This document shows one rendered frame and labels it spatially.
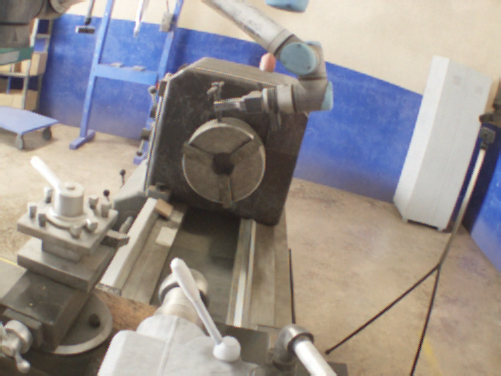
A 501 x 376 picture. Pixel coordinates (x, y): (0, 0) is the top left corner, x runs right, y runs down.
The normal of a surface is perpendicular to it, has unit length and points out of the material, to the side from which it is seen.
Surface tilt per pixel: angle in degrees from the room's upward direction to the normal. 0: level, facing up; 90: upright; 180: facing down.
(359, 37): 90
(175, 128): 90
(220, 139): 90
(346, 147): 90
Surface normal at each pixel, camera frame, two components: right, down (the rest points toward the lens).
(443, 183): -0.07, 0.36
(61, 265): 0.23, -0.90
